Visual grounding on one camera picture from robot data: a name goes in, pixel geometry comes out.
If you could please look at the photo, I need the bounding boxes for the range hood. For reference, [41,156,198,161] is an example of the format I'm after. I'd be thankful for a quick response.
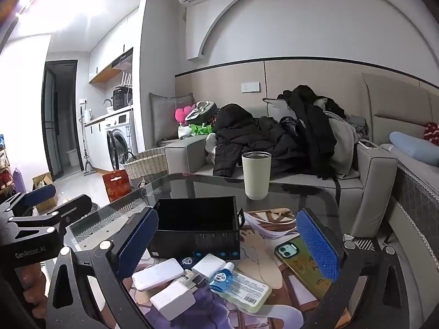
[111,48,134,73]

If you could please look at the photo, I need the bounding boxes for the black garment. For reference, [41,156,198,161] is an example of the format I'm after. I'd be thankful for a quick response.
[277,85,347,181]

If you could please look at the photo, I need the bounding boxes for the pink plush toy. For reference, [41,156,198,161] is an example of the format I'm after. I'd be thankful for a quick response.
[175,107,195,124]

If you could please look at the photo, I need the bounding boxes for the green and white bag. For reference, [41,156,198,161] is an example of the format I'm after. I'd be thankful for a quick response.
[178,123,215,140]

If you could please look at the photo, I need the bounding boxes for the white wall cabinet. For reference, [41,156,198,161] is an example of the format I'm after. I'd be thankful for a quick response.
[88,15,135,83]

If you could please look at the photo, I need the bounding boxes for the white washing machine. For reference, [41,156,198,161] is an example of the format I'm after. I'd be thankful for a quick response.
[105,110,138,172]

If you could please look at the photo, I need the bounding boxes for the white charger adapter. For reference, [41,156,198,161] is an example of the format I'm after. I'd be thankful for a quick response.
[150,283,195,321]

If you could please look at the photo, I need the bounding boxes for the cream tumbler cup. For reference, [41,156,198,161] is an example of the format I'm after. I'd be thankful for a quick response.
[242,151,272,200]

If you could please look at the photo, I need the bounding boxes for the grey pillow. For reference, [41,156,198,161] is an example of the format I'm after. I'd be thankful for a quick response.
[148,92,195,142]

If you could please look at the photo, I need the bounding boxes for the red gift bag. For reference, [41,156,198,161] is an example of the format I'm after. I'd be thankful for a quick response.
[102,169,133,204]

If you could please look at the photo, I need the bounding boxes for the printed table mat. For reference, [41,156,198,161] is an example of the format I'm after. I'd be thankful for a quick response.
[123,207,351,329]

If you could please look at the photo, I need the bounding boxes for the grey sofa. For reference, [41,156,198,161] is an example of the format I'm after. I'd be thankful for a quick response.
[165,134,399,238]

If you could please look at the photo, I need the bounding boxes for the cardboard box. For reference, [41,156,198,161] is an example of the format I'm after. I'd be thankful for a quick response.
[32,172,60,213]

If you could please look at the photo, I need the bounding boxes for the dark glass door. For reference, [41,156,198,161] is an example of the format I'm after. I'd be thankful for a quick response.
[42,60,78,181]

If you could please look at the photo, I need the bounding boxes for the green wipes pack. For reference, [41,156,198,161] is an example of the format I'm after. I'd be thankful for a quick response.
[211,272,272,313]

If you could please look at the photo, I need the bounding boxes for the black puffer jacket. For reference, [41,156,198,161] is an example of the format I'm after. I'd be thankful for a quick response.
[213,104,300,178]

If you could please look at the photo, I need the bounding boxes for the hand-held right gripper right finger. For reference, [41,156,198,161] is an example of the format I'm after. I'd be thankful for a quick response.
[296,208,427,329]

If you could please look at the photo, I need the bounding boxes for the blue pillow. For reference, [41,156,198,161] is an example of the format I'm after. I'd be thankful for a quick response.
[389,132,439,167]

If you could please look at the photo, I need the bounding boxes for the blue bottle with white cap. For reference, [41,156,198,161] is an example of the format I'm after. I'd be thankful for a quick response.
[209,262,235,291]

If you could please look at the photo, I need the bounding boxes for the grey quilted mattress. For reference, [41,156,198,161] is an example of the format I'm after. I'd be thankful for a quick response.
[391,144,439,283]

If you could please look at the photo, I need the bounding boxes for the small clear bottle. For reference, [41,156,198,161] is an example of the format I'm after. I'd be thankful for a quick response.
[173,270,203,290]

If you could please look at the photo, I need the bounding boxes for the mop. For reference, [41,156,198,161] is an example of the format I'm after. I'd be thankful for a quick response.
[80,106,95,176]

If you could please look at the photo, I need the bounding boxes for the grey garment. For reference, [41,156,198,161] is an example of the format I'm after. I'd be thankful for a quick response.
[324,111,361,179]

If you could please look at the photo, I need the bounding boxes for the black and white backpack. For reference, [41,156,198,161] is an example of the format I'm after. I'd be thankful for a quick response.
[185,101,219,124]

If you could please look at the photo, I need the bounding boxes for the white cloth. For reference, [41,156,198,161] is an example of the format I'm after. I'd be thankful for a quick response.
[205,134,219,164]

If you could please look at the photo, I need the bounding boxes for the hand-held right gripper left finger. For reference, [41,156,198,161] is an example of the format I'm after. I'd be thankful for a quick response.
[46,207,159,329]

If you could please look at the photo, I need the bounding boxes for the person's left hand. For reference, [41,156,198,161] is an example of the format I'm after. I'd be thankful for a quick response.
[21,264,49,319]

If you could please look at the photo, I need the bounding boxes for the purple bottle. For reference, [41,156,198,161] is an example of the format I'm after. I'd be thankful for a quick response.
[12,168,27,195]

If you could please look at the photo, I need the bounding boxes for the loose paper sheets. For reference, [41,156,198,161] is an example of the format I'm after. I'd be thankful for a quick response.
[242,211,299,239]

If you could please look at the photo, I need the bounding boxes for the black countertop oven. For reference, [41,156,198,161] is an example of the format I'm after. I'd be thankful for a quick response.
[112,88,133,111]

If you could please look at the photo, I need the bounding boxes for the white power bank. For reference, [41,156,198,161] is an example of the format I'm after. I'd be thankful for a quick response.
[132,258,185,291]

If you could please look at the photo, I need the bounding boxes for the grey bed headboard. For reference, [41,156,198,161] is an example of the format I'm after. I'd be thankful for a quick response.
[362,73,439,145]

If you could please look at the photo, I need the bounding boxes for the small white box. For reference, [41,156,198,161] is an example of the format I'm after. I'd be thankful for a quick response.
[191,254,227,280]

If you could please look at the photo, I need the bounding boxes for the black storage box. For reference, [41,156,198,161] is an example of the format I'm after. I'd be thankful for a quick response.
[147,196,241,261]

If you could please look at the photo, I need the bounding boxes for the phone with green gold case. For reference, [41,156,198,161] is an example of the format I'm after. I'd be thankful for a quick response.
[274,235,335,299]

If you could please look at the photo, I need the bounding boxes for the white wicker basket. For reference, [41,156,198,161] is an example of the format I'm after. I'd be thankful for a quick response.
[123,147,170,188]

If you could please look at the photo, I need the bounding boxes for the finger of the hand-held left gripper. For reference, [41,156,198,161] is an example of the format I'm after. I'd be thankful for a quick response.
[9,194,93,239]
[0,184,57,225]

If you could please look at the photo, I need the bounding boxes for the red patterned cloth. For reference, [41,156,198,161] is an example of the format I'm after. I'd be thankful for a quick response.
[424,122,439,142]

